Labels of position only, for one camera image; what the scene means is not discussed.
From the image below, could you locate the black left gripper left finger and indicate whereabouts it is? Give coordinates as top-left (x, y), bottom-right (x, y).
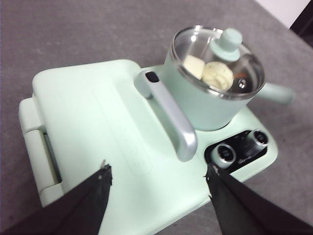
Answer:
top-left (0, 165), bottom-right (112, 235)

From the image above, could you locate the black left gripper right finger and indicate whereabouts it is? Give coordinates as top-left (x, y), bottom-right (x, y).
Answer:
top-left (204, 163), bottom-right (313, 235)

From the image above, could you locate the twisted bun with green flecks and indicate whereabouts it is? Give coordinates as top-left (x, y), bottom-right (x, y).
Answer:
top-left (201, 61), bottom-right (234, 90)

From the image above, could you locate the plain white steamed bun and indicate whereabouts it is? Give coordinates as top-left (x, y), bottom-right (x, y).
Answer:
top-left (182, 55), bottom-right (205, 80)

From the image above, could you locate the glass pot lid green knob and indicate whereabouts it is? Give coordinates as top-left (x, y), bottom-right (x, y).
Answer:
top-left (172, 24), bottom-right (266, 100)

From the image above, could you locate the silver control knob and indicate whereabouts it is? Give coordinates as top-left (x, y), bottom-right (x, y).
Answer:
top-left (212, 143), bottom-right (237, 169)
top-left (249, 130), bottom-right (269, 149)

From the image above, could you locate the mint green breakfast maker base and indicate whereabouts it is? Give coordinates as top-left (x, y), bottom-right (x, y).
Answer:
top-left (18, 65), bottom-right (279, 209)

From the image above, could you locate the mint green hinged grill lid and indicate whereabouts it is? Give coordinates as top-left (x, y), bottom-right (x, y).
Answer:
top-left (31, 58), bottom-right (211, 208)

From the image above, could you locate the mint green pot with handle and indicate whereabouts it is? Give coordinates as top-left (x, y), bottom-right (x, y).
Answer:
top-left (161, 24), bottom-right (296, 130)

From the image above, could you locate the silver grill lid handle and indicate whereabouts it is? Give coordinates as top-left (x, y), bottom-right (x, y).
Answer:
top-left (134, 70), bottom-right (198, 163)

